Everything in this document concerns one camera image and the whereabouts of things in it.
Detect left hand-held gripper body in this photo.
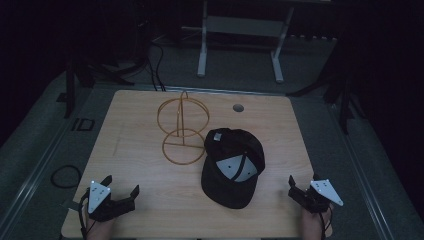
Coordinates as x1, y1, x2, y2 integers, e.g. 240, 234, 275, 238
79, 180, 136, 223

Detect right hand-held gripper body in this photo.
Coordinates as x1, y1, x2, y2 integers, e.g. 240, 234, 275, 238
288, 178, 345, 215

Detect person's right hand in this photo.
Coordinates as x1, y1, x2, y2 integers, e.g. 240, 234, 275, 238
301, 203, 335, 240

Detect person's left hand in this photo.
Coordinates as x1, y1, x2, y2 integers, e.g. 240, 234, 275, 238
81, 205, 116, 240

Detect black baseball cap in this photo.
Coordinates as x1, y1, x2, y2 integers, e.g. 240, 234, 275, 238
200, 127, 267, 210

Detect black tripod stand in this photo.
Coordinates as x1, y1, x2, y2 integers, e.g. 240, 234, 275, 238
285, 39, 368, 136
63, 19, 150, 120

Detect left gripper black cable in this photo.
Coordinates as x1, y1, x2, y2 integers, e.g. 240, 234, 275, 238
77, 189, 96, 240

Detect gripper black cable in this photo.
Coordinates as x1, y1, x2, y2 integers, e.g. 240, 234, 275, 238
318, 208, 334, 240
77, 189, 96, 240

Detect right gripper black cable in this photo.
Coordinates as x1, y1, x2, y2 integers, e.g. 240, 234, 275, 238
318, 208, 334, 240

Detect coiled black cable loop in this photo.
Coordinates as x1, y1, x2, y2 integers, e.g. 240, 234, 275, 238
50, 164, 83, 190

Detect black rectangular floor bracket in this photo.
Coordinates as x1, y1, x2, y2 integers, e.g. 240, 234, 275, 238
71, 117, 96, 132

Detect gold wire hat stand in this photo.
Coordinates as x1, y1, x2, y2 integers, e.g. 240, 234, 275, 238
156, 90, 211, 166

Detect black floor cables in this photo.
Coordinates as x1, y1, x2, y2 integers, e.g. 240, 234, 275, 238
146, 39, 167, 92

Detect white metal desk frame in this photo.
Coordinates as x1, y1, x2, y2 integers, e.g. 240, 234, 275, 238
181, 0, 296, 85

